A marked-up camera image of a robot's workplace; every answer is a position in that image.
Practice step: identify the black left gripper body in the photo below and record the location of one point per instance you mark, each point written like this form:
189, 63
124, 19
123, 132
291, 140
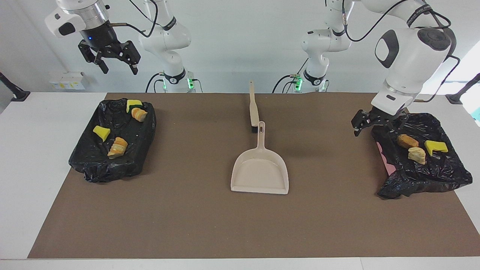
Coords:
386, 118

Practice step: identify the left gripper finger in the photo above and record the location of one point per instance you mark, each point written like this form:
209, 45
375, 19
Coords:
397, 125
360, 120

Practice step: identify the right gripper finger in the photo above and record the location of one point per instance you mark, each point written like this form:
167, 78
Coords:
90, 54
132, 54

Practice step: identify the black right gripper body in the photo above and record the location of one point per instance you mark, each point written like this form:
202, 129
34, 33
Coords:
101, 39

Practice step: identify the brown bread roll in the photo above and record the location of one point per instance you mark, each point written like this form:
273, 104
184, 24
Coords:
407, 141

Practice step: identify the small striped croissant piece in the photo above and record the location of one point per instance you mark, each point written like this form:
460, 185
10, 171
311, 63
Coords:
417, 155

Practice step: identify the yellow sponge piece green backing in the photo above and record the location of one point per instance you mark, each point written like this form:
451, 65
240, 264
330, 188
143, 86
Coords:
134, 103

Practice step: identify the large striped croissant piece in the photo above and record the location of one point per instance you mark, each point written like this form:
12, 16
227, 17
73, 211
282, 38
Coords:
118, 147

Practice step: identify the beige plastic dustpan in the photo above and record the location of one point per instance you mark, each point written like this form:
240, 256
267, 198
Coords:
260, 172

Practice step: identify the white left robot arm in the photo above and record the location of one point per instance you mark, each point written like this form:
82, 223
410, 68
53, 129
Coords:
412, 48

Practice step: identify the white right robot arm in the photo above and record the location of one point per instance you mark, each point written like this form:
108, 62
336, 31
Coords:
172, 37

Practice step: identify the pink plastic bin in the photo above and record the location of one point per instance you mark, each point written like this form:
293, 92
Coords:
386, 161

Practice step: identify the black bag over pink bin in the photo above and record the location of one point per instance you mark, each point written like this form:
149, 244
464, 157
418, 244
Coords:
423, 176

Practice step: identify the black trash bag bin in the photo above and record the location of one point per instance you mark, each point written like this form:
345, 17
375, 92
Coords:
112, 123

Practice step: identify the black stand foot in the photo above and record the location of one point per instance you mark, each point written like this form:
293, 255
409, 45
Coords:
455, 98
17, 93

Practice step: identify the brown table mat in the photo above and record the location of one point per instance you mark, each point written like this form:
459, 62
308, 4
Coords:
240, 225

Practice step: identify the white wall socket box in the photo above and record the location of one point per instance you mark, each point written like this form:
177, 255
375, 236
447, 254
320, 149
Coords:
69, 80

